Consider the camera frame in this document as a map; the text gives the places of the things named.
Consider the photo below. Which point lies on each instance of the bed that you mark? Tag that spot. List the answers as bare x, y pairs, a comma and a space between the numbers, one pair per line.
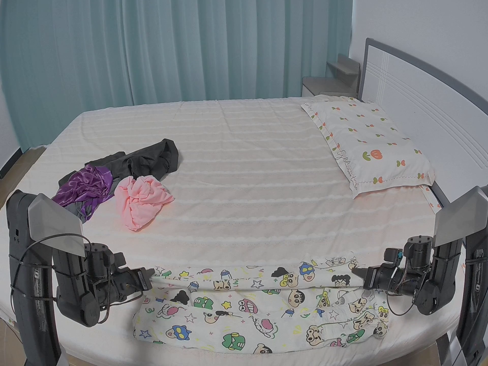
236, 147

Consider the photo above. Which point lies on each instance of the pink garment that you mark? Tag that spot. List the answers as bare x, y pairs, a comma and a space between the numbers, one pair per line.
141, 200

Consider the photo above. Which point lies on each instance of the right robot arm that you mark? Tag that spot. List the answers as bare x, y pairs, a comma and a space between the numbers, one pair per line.
450, 250

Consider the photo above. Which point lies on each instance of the blue-green curtain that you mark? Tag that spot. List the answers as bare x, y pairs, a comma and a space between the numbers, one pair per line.
236, 36
64, 59

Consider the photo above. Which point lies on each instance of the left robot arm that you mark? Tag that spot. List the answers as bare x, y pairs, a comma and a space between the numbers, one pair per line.
38, 292

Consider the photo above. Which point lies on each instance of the dark grey garment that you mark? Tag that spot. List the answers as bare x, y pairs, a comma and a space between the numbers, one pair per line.
114, 164

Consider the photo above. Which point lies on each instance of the white printed pyjama top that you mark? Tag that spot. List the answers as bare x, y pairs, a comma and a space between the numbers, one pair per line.
259, 311

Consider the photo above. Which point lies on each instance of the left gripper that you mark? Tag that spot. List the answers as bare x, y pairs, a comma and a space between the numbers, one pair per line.
131, 280

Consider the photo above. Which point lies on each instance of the grey bedside table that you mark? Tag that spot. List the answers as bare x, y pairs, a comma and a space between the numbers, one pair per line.
328, 85

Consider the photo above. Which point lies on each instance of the purple garment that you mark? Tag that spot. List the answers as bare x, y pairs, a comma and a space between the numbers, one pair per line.
85, 183

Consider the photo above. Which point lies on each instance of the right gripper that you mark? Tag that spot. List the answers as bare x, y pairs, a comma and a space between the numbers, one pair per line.
377, 276

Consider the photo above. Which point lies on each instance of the white printed pillow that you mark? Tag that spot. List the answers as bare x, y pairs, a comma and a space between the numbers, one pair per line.
368, 141

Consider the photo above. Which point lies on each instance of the black garment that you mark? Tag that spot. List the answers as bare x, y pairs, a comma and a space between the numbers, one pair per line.
152, 158

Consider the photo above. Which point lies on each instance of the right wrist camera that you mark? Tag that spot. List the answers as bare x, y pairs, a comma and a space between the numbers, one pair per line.
392, 257

